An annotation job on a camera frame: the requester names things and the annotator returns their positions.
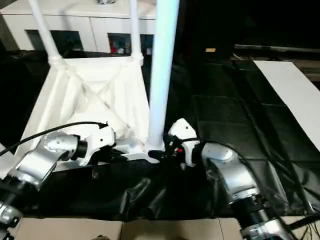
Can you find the grey pleated curtain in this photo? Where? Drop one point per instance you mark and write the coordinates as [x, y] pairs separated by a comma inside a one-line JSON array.
[[7, 37]]

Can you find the white plastic table top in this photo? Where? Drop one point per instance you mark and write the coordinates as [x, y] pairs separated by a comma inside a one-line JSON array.
[[62, 100]]

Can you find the black tripod stand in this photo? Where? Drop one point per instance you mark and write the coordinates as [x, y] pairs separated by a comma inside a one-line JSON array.
[[300, 221]]

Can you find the white flat board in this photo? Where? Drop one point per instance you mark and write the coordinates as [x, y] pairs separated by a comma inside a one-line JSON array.
[[287, 87]]

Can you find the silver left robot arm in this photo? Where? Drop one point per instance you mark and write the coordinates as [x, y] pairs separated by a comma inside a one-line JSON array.
[[37, 160]]

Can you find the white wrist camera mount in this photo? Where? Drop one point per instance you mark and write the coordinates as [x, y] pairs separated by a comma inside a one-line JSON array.
[[181, 128], [102, 140]]

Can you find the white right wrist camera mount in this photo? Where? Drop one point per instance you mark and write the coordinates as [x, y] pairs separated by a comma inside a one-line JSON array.
[[181, 128]]

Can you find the black table mat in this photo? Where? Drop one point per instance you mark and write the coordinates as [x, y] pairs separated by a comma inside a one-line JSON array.
[[250, 125]]

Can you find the white sideboard cabinet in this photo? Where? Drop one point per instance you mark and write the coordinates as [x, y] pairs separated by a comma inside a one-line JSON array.
[[75, 22]]

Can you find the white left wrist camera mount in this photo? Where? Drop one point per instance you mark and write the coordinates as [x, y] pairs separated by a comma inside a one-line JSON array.
[[102, 140]]

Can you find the small yellow label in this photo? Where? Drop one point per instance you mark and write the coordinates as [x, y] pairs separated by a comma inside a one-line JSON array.
[[210, 49]]

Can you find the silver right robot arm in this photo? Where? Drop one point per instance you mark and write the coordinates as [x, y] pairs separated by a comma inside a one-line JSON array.
[[235, 175]]

